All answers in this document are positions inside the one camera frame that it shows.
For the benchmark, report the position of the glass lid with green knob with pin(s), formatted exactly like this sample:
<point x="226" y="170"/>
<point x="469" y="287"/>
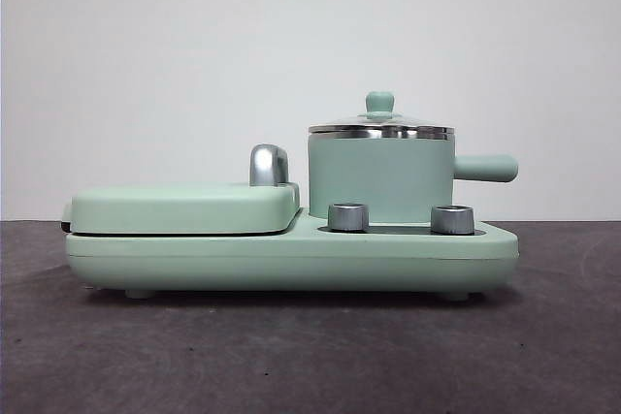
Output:
<point x="381" y="103"/>

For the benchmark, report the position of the mint green steamer pot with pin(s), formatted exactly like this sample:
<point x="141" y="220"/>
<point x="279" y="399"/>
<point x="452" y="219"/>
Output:
<point x="378" y="171"/>

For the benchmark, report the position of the silver control knob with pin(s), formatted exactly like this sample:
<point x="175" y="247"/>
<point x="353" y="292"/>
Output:
<point x="347" y="217"/>
<point x="451" y="220"/>

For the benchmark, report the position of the mint green breakfast machine base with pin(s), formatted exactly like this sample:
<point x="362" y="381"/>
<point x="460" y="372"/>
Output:
<point x="218" y="259"/>

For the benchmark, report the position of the mint green grill cover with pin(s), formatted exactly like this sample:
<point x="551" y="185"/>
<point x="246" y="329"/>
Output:
<point x="184" y="208"/>

